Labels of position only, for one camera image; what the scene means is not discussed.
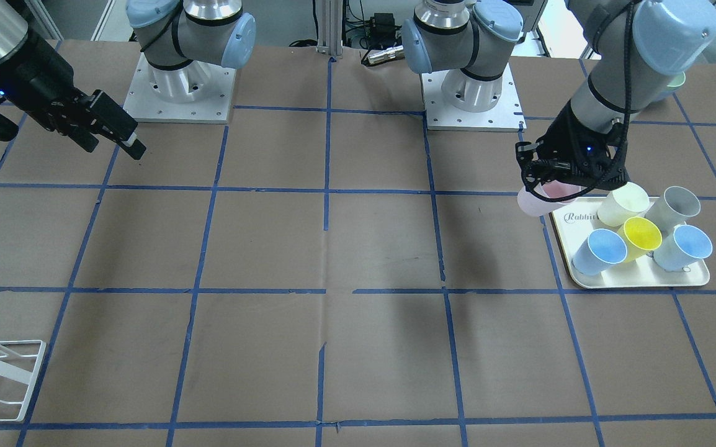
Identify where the yellow plastic cup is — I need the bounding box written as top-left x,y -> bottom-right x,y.
617,216 -> 663,263

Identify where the pale green plastic cup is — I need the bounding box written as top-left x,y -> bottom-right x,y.
597,181 -> 650,227

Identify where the grey plastic cup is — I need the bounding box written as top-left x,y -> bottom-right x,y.
645,186 -> 702,232

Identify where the pink plastic cup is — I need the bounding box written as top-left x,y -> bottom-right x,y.
517,181 -> 582,217

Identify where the cream cup tray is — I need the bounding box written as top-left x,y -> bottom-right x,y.
549,196 -> 710,290

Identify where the light blue cup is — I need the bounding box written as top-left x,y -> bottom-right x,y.
653,224 -> 714,271
571,228 -> 628,276

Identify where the aluminium frame post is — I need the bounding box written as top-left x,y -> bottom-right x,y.
315,0 -> 344,60

